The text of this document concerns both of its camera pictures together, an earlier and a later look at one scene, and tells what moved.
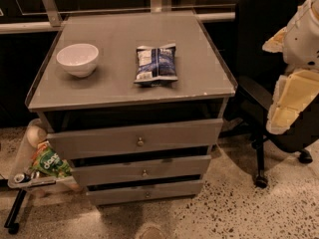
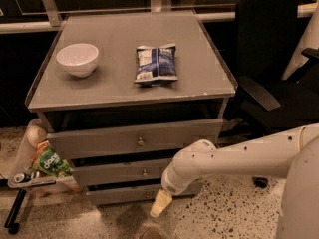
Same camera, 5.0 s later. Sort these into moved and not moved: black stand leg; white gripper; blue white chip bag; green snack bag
Moved: white gripper
Not moved: blue white chip bag; black stand leg; green snack bag
